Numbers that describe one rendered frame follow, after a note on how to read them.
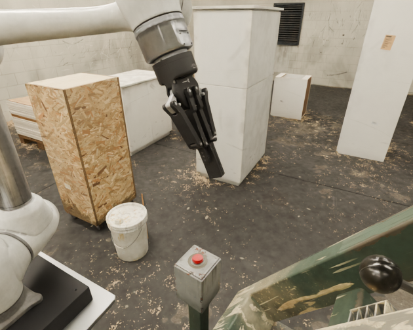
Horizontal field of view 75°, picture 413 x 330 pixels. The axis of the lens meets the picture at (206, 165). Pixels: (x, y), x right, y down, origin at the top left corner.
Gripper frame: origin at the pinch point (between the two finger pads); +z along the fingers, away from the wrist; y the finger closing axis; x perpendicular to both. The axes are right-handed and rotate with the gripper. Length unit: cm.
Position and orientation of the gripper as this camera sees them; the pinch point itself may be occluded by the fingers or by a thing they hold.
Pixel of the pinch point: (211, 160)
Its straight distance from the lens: 53.4
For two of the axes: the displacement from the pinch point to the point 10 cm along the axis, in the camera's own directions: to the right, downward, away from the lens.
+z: 3.5, 9.0, 2.7
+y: 4.5, -4.1, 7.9
